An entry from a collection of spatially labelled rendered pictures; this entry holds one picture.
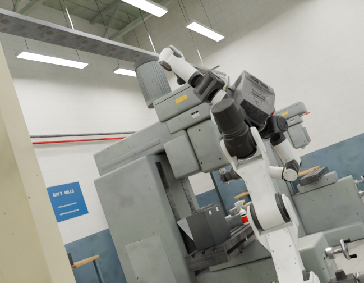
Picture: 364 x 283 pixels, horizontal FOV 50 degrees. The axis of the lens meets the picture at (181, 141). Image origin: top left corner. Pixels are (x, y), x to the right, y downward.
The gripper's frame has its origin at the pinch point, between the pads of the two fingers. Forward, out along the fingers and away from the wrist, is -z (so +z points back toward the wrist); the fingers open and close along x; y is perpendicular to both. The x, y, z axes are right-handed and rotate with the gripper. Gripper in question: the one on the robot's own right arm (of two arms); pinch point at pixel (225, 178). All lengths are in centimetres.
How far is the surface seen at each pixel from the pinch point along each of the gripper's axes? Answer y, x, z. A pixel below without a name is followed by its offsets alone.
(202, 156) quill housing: -17.7, 11.0, 0.2
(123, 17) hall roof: -504, -392, -585
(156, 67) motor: -88, 11, -12
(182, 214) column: 12.3, 19.4, -31.9
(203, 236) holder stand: 25, 47, 21
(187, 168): -14.4, 18.0, -10.1
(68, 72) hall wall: -341, -174, -540
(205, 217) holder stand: 17, 45, 26
